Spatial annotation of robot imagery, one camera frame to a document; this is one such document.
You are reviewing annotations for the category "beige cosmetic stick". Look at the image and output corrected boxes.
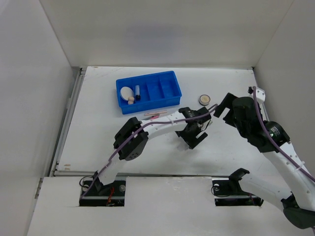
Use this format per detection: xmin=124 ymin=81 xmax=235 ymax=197
xmin=144 ymin=110 xmax=168 ymax=117

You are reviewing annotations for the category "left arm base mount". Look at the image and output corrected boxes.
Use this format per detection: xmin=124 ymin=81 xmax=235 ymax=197
xmin=79 ymin=177 xmax=126 ymax=207

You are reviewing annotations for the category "round beige powder puff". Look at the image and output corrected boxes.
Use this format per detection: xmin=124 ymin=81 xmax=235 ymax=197
xmin=120 ymin=87 xmax=134 ymax=101

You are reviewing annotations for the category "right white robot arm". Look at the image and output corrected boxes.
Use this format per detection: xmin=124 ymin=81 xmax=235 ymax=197
xmin=213 ymin=92 xmax=315 ymax=229

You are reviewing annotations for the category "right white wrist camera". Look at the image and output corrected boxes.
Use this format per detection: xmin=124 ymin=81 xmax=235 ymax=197
xmin=255 ymin=88 xmax=266 ymax=103

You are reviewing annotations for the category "round compact case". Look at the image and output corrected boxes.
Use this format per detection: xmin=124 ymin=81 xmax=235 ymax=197
xmin=199 ymin=94 xmax=211 ymax=106

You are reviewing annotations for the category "pink makeup brush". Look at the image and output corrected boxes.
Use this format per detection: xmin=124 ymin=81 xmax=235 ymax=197
xmin=144 ymin=114 xmax=159 ymax=120

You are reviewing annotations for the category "blue plastic organizer tray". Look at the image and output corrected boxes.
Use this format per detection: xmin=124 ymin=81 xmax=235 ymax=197
xmin=116 ymin=71 xmax=182 ymax=115

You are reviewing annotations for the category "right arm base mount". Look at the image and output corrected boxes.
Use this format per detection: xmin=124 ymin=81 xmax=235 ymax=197
xmin=211 ymin=168 xmax=264 ymax=207

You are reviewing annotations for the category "clear tube black cap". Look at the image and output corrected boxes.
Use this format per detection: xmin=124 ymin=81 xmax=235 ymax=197
xmin=134 ymin=85 xmax=141 ymax=101

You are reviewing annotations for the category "beige makeup sponge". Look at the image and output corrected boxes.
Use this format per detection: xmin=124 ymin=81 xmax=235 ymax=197
xmin=127 ymin=97 xmax=135 ymax=105

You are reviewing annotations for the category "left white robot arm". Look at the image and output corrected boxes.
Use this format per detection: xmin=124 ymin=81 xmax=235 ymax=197
xmin=92 ymin=107 xmax=212 ymax=195

